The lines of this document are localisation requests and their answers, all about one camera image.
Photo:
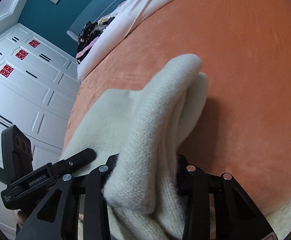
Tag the cream knitted sweater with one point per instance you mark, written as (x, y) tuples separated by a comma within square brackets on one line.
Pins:
[(144, 128)]

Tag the dark clothes pile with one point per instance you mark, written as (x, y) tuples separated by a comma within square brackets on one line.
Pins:
[(89, 36)]

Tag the left hand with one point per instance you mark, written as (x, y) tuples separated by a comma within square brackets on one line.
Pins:
[(20, 217)]

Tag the white wardrobe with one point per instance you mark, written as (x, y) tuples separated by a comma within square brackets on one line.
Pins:
[(37, 97)]

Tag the red double happiness sticker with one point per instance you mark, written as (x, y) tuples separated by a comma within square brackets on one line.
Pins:
[(34, 43), (6, 70), (21, 54)]

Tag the blue upholstered headboard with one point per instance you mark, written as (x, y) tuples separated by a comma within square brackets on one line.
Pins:
[(95, 10)]

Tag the pale pink duvet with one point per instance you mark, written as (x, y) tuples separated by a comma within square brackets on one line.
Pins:
[(132, 14)]

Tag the cream fluffy rug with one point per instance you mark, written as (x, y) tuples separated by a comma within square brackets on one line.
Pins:
[(280, 221)]

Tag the orange plush blanket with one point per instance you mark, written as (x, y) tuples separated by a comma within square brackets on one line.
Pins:
[(245, 47)]

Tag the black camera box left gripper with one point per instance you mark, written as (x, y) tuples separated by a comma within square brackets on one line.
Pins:
[(16, 154)]

